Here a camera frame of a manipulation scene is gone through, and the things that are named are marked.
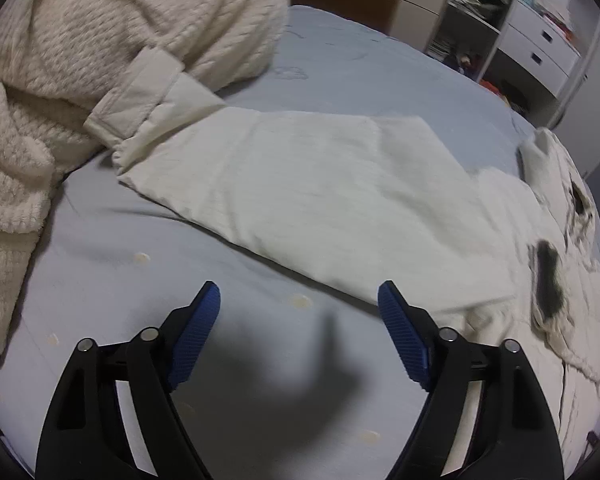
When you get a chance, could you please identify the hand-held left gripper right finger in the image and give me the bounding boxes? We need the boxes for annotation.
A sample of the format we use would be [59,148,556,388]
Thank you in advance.
[377,280,566,480]

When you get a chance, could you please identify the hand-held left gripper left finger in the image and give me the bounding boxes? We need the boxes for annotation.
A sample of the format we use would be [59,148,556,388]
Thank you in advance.
[35,281,222,480]

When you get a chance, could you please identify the white padded jacket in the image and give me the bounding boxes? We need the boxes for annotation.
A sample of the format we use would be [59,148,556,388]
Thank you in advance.
[83,46,600,461]

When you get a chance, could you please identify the grey dotted bed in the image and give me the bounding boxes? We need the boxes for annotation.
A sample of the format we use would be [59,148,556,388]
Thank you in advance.
[0,5,600,480]

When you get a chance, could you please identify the white drawer cabinet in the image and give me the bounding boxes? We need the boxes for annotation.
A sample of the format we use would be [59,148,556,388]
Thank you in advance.
[480,0,588,126]

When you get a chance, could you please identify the cream knitted blanket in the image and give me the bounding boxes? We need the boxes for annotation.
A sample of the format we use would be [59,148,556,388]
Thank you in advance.
[0,0,290,373]

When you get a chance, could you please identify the white wardrobe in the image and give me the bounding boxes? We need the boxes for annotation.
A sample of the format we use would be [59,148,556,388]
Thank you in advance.
[395,0,518,86]

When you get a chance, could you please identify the beige cloth bundle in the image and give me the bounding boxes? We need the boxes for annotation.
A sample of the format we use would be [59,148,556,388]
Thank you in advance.
[451,0,502,20]

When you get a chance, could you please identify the brown wooden headboard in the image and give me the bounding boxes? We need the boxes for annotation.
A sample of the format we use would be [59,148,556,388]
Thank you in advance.
[287,0,401,36]

